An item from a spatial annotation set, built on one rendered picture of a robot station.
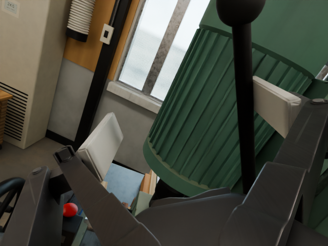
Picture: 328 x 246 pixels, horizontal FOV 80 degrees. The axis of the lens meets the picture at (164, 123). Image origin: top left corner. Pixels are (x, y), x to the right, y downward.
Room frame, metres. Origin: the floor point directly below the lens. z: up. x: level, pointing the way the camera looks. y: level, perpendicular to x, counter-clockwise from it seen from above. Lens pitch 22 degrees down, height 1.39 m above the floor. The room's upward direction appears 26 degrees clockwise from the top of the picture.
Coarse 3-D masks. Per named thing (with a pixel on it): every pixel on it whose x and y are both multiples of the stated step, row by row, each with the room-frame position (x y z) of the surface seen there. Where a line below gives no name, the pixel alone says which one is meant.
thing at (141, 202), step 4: (140, 192) 0.35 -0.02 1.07; (144, 192) 0.35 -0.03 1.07; (136, 196) 0.35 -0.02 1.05; (140, 196) 0.34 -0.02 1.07; (144, 196) 0.34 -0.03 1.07; (148, 196) 0.35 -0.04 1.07; (136, 200) 0.33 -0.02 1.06; (140, 200) 0.33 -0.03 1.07; (144, 200) 0.33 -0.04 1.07; (148, 200) 0.34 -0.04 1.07; (132, 204) 0.35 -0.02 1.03; (136, 204) 0.31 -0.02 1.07; (140, 204) 0.32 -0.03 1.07; (144, 204) 0.32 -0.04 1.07; (148, 204) 0.33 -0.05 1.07; (132, 208) 0.33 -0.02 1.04; (136, 208) 0.30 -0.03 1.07; (140, 208) 0.30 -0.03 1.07; (144, 208) 0.31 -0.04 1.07; (132, 212) 0.31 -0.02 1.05; (136, 212) 0.29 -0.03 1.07
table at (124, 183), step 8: (112, 168) 0.58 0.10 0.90; (120, 168) 0.60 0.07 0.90; (112, 176) 0.54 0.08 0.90; (120, 176) 0.56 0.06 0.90; (128, 176) 0.58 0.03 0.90; (136, 176) 0.60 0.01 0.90; (112, 184) 0.51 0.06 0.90; (120, 184) 0.52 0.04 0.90; (128, 184) 0.54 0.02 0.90; (136, 184) 0.56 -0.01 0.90; (112, 192) 0.48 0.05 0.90; (120, 192) 0.49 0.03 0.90; (128, 192) 0.51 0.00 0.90; (136, 192) 0.52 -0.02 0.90; (120, 200) 0.46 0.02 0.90; (128, 200) 0.48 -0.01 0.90; (88, 232) 0.33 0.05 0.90; (88, 240) 0.31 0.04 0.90; (96, 240) 0.32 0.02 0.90
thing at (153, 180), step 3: (150, 171) 0.62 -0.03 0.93; (150, 174) 0.60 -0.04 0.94; (153, 174) 0.59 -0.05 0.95; (150, 177) 0.57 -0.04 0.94; (153, 177) 0.57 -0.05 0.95; (156, 177) 0.58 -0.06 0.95; (150, 180) 0.55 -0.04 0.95; (153, 180) 0.56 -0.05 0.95; (150, 183) 0.54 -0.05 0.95; (153, 183) 0.54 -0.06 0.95; (150, 186) 0.52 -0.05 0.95; (153, 186) 0.53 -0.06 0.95; (150, 189) 0.51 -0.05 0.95; (153, 189) 0.52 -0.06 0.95; (150, 192) 0.50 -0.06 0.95; (153, 192) 0.50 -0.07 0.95
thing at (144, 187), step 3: (147, 174) 0.59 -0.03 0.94; (144, 177) 0.57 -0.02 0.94; (147, 177) 0.57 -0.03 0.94; (144, 180) 0.55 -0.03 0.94; (147, 180) 0.56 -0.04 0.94; (141, 183) 0.57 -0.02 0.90; (144, 183) 0.54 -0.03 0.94; (147, 183) 0.54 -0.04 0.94; (141, 186) 0.55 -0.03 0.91; (144, 186) 0.52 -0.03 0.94; (147, 186) 0.53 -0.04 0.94; (141, 189) 0.52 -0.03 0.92; (144, 189) 0.51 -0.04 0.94; (147, 189) 0.51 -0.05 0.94; (147, 192) 0.50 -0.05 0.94
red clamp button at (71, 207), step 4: (68, 204) 0.28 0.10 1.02; (72, 204) 0.28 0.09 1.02; (64, 208) 0.27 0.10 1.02; (68, 208) 0.27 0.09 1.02; (72, 208) 0.27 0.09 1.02; (76, 208) 0.28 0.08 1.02; (64, 212) 0.26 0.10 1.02; (68, 212) 0.26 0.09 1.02; (72, 212) 0.27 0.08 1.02; (76, 212) 0.27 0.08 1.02; (68, 216) 0.26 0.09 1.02
